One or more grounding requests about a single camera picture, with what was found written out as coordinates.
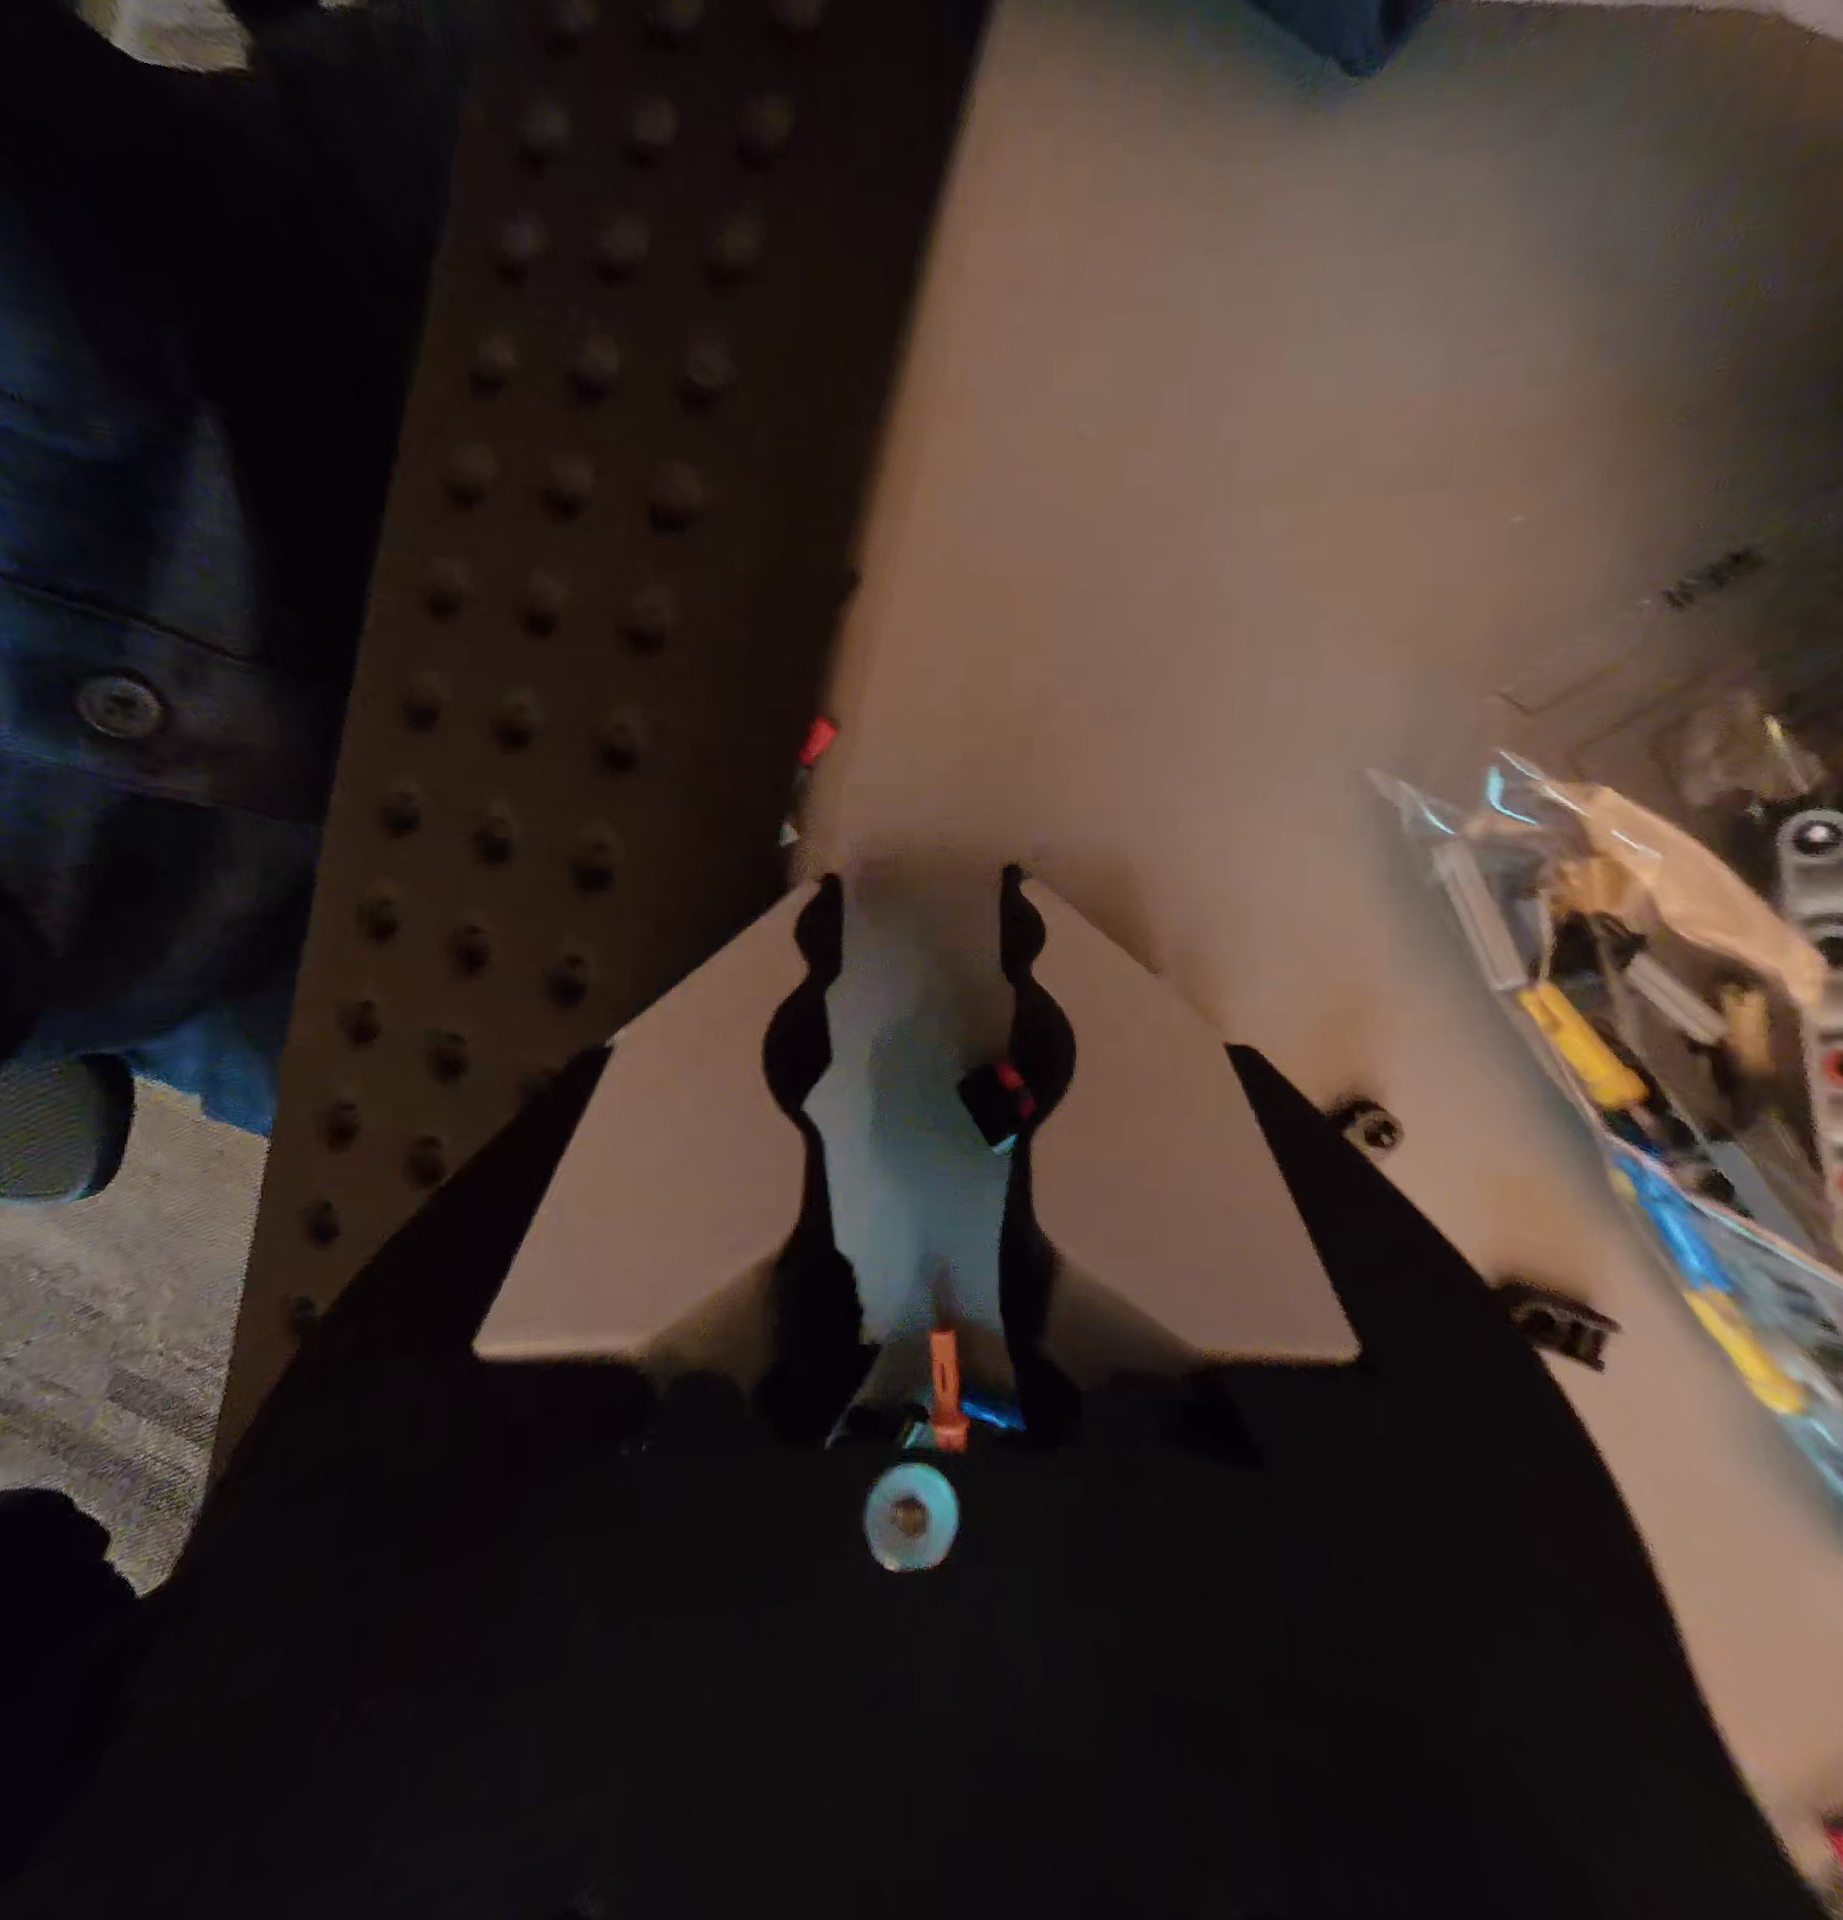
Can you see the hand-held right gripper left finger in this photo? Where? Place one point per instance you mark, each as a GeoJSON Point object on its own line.
{"type": "Point", "coordinates": [653, 1201]}

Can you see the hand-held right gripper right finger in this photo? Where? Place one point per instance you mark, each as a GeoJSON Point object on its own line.
{"type": "Point", "coordinates": [1178, 1201]}

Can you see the black lego piece, red pins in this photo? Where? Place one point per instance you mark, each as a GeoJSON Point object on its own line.
{"type": "Point", "coordinates": [999, 1102]}

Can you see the black lego connector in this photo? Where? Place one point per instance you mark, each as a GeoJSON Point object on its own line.
{"type": "Point", "coordinates": [1368, 1126]}

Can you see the blue lego pin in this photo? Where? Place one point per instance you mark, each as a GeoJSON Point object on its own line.
{"type": "Point", "coordinates": [998, 1412]}

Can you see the orange lego pin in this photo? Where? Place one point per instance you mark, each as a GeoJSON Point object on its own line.
{"type": "Point", "coordinates": [946, 1388]}

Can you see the red lego pin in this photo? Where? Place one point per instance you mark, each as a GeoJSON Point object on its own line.
{"type": "Point", "coordinates": [819, 743]}

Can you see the black perforated pad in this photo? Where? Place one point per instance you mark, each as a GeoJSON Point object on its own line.
{"type": "Point", "coordinates": [593, 601]}

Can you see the black office chair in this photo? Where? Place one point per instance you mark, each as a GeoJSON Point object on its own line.
{"type": "Point", "coordinates": [43, 1126]}

